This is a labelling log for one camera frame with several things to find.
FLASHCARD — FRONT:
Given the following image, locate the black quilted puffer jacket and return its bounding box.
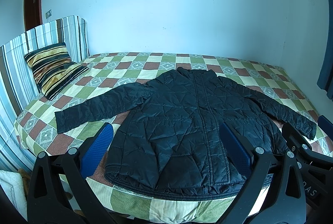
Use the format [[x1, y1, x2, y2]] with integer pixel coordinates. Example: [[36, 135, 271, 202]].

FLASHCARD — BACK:
[[55, 68, 317, 201]]

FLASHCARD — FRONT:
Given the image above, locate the dark blue curtain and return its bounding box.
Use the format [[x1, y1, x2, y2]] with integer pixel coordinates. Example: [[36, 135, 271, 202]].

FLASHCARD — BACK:
[[316, 0, 333, 101]]

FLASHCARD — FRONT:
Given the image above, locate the white towel beside bed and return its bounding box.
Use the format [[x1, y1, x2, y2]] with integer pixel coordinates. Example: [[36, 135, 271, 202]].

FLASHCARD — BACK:
[[0, 170, 28, 221]]

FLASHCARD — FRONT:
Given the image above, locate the striped blue headboard cover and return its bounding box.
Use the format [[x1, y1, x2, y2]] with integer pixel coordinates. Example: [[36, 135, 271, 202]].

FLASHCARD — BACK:
[[1, 15, 89, 172]]

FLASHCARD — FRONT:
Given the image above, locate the striped yellow black pillow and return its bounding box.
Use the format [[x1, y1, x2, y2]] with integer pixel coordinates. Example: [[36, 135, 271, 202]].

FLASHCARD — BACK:
[[24, 42, 88, 100]]

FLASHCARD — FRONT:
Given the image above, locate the checkered green brown bed sheet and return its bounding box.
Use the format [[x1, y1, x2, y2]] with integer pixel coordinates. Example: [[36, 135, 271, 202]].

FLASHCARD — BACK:
[[15, 53, 318, 223]]

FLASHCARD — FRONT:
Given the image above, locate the dark brown wooden door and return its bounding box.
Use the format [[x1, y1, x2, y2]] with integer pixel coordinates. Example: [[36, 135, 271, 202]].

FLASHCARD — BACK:
[[23, 0, 43, 31]]

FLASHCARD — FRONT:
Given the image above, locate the wall light switch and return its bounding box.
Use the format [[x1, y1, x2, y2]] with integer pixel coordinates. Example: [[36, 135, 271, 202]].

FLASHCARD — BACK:
[[45, 9, 52, 19]]

